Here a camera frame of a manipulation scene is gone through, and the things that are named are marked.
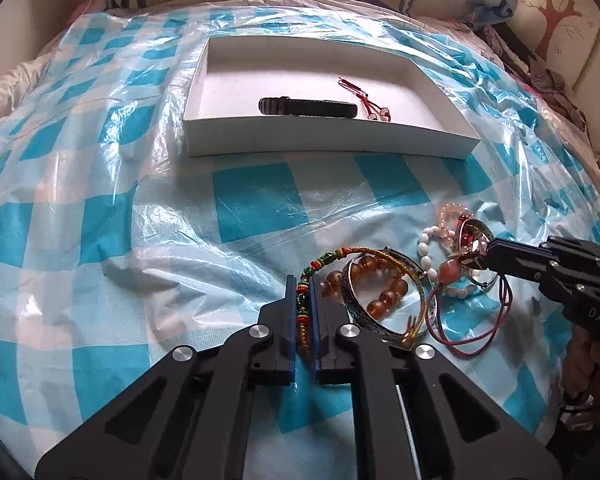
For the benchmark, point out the dark clothes pile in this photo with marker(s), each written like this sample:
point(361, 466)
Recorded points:
point(535, 75)

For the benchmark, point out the tree print padded panel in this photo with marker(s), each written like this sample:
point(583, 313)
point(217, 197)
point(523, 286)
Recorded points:
point(565, 15)

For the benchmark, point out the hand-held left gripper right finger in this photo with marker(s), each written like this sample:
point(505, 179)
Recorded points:
point(319, 310)

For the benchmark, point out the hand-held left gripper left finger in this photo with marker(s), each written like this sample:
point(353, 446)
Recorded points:
point(292, 310)

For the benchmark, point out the white quilt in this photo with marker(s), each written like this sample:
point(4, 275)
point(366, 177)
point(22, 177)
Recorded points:
point(10, 95)

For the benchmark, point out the white cardboard box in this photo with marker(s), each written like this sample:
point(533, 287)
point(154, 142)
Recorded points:
point(300, 75)

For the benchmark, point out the silver patterned bangle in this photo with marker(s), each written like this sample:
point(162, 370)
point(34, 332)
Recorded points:
point(352, 305)

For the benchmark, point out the blue checked plastic sheet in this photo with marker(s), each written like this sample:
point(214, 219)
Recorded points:
point(130, 220)

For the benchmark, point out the black ribbed band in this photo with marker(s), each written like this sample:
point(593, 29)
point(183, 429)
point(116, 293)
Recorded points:
point(310, 107)

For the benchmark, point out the silver bangle with red beads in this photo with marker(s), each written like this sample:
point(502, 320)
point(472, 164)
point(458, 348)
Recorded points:
point(467, 240)

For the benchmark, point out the person's right hand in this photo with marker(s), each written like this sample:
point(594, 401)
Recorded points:
point(580, 370)

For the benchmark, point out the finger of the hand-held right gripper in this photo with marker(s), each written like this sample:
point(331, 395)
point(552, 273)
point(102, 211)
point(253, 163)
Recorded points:
point(520, 250)
point(517, 266)

